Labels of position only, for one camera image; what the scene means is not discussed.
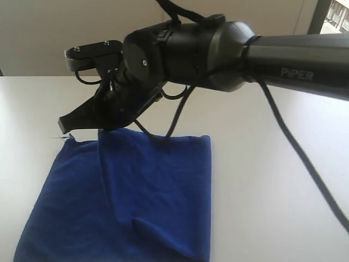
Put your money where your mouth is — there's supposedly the dark window frame post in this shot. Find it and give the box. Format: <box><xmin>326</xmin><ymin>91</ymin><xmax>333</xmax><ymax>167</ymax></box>
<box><xmin>308</xmin><ymin>0</ymin><xmax>332</xmax><ymax>34</ymax></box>

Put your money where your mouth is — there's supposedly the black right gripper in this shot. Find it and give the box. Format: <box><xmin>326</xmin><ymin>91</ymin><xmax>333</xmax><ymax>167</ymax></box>
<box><xmin>58</xmin><ymin>23</ymin><xmax>169</xmax><ymax>134</ymax></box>

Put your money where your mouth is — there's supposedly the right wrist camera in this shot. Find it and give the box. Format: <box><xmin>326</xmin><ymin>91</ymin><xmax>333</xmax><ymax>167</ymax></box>
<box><xmin>64</xmin><ymin>40</ymin><xmax>123</xmax><ymax>72</ymax></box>

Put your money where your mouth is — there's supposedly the blue microfiber towel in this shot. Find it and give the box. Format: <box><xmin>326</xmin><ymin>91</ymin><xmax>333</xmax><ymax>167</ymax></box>
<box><xmin>14</xmin><ymin>128</ymin><xmax>212</xmax><ymax>261</ymax></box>

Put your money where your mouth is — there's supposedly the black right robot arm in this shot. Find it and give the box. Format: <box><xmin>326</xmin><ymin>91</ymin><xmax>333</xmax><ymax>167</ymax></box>
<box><xmin>58</xmin><ymin>15</ymin><xmax>348</xmax><ymax>133</ymax></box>

